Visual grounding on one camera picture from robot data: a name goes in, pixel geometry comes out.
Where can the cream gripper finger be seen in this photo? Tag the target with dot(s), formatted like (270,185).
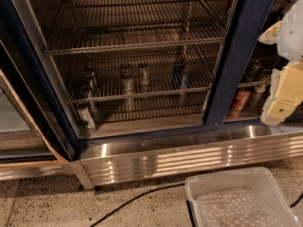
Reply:
(286,94)
(270,35)

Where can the silver can right compartment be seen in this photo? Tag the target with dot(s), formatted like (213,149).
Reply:
(257,94)

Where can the red can right compartment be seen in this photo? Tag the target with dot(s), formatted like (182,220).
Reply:
(238,103)

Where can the dark blue can rear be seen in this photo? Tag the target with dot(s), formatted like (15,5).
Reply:
(180,76)

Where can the silver can middle rear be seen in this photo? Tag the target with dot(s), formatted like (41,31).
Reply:
(144,73)

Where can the silver can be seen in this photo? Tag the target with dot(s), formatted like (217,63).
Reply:
(85,116)
(144,73)

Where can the can rear behind 7up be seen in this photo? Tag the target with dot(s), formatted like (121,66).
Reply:
(125,69)

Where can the silver can front left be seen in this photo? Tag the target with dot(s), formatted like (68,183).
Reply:
(85,116)

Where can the open glass fridge door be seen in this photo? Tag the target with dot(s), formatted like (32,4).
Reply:
(26,135)

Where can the clear plastic bin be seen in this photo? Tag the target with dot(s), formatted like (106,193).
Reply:
(248,197)

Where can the dark blue fridge door frame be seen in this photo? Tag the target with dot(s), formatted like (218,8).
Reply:
(247,22)

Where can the upper wire fridge shelf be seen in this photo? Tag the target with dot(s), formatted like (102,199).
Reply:
(92,26)

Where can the wire fridge shelf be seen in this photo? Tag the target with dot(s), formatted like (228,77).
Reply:
(200,60)
(92,26)

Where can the lower wire fridge shelf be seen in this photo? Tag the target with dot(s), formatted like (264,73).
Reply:
(200,60)

